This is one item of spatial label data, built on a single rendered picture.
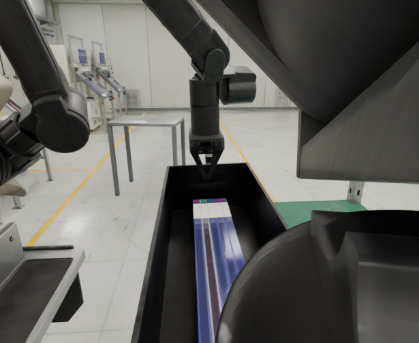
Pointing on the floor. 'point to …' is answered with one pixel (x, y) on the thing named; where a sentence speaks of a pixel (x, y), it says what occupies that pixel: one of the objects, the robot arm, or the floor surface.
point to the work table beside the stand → (144, 126)
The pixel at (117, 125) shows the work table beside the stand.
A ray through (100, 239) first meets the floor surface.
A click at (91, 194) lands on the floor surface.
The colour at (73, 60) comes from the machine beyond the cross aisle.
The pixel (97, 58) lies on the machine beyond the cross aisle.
